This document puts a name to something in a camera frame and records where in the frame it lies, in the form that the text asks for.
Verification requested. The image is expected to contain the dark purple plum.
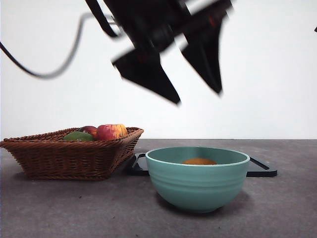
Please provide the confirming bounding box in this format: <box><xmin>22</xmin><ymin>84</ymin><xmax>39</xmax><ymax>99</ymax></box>
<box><xmin>76</xmin><ymin>125</ymin><xmax>98</xmax><ymax>136</ymax></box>

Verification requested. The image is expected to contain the red yellow apple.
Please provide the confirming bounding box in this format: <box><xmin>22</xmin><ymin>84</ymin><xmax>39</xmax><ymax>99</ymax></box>
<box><xmin>96</xmin><ymin>123</ymin><xmax>128</xmax><ymax>141</ymax></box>

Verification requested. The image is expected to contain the brown yellow kiwifruit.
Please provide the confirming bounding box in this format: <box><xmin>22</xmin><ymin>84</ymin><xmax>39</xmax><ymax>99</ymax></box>
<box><xmin>182</xmin><ymin>158</ymin><xmax>217</xmax><ymax>165</ymax></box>

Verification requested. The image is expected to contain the green avocado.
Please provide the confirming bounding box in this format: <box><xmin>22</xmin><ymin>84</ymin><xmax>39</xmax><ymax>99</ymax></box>
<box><xmin>61</xmin><ymin>131</ymin><xmax>95</xmax><ymax>142</ymax></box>

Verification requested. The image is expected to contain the black rectangular tray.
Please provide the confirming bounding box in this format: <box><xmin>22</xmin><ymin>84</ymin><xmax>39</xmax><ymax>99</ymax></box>
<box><xmin>127</xmin><ymin>153</ymin><xmax>278</xmax><ymax>178</ymax></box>

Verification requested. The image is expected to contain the teal ribbed bowl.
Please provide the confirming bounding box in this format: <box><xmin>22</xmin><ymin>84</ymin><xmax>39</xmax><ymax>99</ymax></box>
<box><xmin>145</xmin><ymin>146</ymin><xmax>250</xmax><ymax>214</ymax></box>

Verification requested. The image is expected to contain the black cable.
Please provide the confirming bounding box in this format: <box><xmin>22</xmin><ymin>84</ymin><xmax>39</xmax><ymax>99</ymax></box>
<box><xmin>85</xmin><ymin>0</ymin><xmax>119</xmax><ymax>38</ymax></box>
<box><xmin>0</xmin><ymin>12</ymin><xmax>117</xmax><ymax>79</ymax></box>

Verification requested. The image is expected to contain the brown wicker basket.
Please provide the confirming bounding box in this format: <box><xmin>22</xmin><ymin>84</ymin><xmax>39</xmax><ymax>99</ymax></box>
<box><xmin>0</xmin><ymin>126</ymin><xmax>145</xmax><ymax>181</ymax></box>

